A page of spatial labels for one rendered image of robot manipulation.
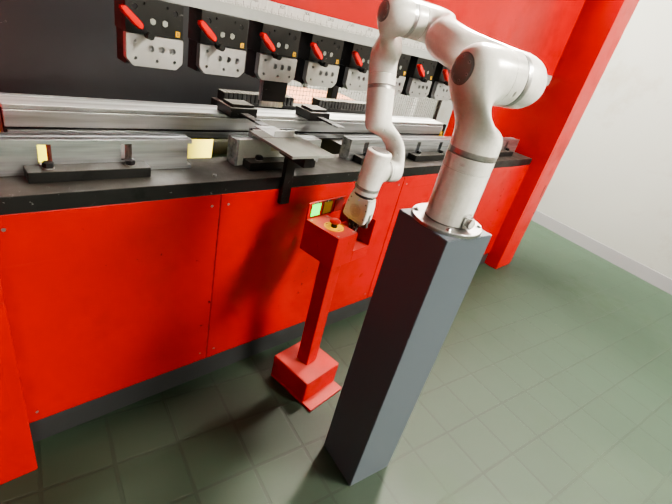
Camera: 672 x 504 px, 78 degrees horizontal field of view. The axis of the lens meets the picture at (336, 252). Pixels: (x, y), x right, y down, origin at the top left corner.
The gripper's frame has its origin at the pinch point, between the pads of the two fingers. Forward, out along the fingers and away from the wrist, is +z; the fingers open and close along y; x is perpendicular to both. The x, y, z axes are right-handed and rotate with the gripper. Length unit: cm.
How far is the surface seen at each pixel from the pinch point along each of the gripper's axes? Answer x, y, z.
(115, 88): -42, -96, -16
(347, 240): -9.8, 5.6, -1.8
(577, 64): 201, -7, -75
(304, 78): -2, -39, -41
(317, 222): -12.9, -6.5, -2.5
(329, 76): 9, -37, -44
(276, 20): -17, -42, -57
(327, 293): -6.2, 2.9, 25.5
